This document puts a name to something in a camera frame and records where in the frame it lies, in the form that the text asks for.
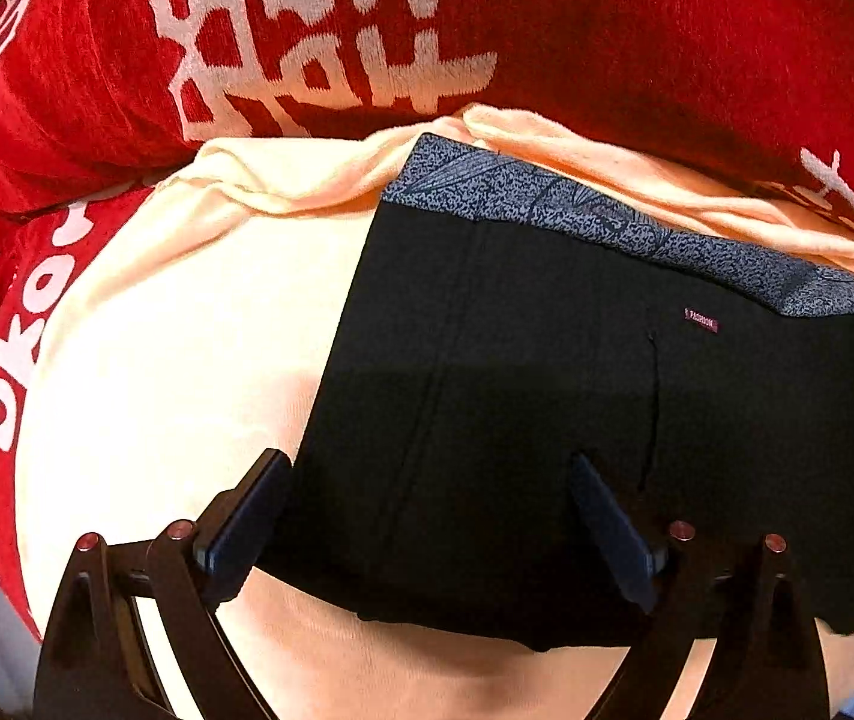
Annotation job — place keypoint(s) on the black pants with grey waistband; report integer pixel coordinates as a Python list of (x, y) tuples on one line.
[(509, 352)]

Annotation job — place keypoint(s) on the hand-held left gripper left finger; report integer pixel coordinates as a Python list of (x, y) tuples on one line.
[(247, 532)]

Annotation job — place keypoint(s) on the red printed blanket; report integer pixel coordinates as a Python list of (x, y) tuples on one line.
[(622, 37)]

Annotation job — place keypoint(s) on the peach embossed blanket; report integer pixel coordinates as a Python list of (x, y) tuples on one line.
[(172, 352)]

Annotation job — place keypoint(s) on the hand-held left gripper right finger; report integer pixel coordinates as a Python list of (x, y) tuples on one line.
[(614, 532)]

